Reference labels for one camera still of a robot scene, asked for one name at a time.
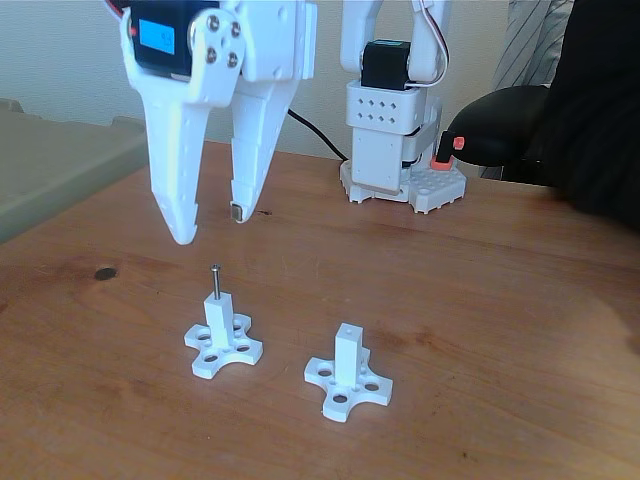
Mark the white red servo cable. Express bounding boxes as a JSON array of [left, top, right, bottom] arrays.
[[102, 0, 132, 24], [412, 0, 451, 89]]

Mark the black clamp orange handle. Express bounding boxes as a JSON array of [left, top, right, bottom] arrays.
[[430, 130, 466, 172]]

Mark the white cross-base post stand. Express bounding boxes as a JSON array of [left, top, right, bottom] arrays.
[[303, 322, 395, 422], [182, 292, 265, 380]]

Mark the beige plastic storage bin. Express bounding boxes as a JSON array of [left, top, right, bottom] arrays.
[[0, 98, 151, 245]]

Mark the person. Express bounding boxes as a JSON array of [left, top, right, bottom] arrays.
[[542, 0, 640, 217]]

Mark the black power cable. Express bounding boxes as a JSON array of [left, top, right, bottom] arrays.
[[287, 109, 351, 164]]

